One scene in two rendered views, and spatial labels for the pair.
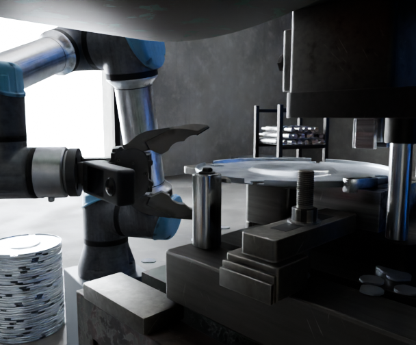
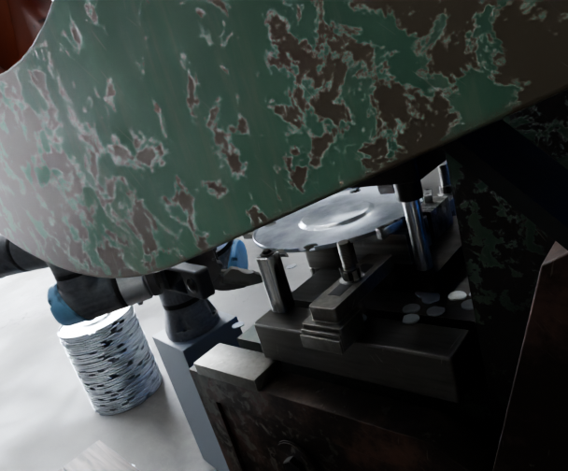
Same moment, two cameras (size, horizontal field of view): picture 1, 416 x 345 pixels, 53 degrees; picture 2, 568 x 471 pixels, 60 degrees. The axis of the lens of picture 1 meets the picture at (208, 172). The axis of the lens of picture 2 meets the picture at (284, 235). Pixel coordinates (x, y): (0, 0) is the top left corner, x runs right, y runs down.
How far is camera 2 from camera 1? 24 cm
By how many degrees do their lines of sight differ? 10
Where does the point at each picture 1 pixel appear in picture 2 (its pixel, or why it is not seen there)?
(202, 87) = not seen: hidden behind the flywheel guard
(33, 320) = (132, 385)
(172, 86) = not seen: hidden behind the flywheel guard
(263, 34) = not seen: outside the picture
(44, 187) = (134, 297)
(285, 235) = (340, 301)
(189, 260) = (275, 328)
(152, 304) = (256, 366)
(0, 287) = (90, 366)
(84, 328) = (205, 395)
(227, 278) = (307, 341)
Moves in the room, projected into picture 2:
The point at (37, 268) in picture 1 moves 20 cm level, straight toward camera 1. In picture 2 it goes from (118, 337) to (129, 356)
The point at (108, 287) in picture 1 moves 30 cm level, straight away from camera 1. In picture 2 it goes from (215, 361) to (186, 298)
